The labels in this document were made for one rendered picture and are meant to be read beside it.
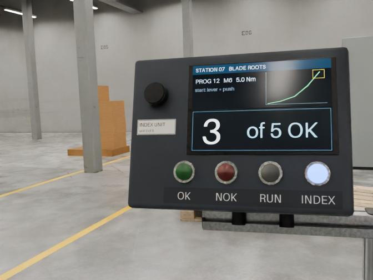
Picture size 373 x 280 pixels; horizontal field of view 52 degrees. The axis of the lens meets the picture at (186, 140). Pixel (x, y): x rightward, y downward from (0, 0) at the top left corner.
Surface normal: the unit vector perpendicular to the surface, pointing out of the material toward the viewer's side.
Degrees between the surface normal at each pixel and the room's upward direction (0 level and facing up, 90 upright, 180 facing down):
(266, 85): 75
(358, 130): 90
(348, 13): 90
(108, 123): 90
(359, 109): 90
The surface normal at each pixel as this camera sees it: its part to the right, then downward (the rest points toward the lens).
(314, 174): -0.32, -0.11
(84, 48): -0.36, 0.11
